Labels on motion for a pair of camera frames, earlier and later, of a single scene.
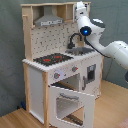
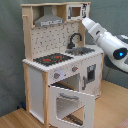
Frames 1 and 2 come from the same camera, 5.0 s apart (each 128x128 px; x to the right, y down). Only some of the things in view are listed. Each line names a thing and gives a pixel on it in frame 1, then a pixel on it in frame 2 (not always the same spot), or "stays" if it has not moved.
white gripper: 82,16 -> 94,28
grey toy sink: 79,50 stays
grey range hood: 48,18 stays
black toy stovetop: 53,58 stays
